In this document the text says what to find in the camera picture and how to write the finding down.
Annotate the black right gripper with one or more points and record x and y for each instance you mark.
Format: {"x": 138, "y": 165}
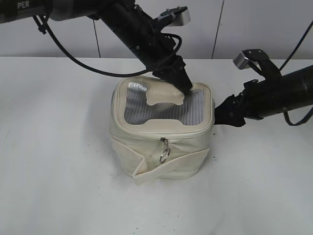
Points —
{"x": 235, "y": 109}

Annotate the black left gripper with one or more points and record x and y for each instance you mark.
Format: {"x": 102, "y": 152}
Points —
{"x": 155, "y": 50}

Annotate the cream white zipper bag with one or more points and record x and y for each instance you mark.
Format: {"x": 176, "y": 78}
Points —
{"x": 157, "y": 131}

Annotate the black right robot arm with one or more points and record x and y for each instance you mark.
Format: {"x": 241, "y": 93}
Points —
{"x": 269, "y": 97}

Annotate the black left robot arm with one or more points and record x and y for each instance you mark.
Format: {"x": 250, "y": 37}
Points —
{"x": 122, "y": 17}

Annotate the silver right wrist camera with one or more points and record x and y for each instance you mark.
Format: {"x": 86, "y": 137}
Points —
{"x": 249, "y": 56}

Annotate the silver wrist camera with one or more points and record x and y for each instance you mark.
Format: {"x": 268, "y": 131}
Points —
{"x": 249, "y": 56}
{"x": 178, "y": 16}

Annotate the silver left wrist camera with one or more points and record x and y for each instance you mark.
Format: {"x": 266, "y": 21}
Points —
{"x": 178, "y": 16}

